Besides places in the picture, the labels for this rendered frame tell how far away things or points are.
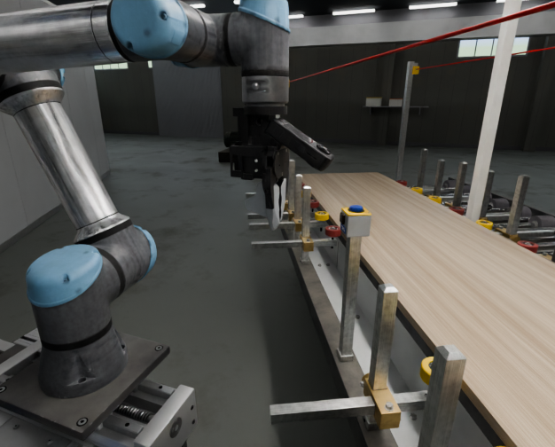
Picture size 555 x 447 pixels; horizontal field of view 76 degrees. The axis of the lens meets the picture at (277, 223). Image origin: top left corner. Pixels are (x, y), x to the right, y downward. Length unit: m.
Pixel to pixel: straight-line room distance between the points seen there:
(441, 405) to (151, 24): 0.71
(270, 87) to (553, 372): 0.94
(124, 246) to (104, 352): 0.20
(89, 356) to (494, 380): 0.88
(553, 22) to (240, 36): 10.22
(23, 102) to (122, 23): 0.36
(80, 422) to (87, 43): 0.56
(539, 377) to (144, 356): 0.91
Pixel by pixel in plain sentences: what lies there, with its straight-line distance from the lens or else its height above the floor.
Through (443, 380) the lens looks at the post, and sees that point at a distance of 0.69.
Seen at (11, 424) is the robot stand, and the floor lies 0.95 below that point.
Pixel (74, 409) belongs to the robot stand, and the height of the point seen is 1.04.
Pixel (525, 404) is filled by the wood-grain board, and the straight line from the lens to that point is 1.02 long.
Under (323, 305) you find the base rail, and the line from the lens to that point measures 1.56.
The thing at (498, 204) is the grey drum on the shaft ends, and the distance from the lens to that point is 2.94.
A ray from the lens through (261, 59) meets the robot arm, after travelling 0.58.
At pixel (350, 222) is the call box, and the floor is 1.20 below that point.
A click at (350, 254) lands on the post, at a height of 1.09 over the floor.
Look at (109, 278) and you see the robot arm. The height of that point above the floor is 1.22.
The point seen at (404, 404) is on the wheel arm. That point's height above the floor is 0.81.
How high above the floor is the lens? 1.53
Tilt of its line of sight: 19 degrees down
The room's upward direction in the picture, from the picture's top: straight up
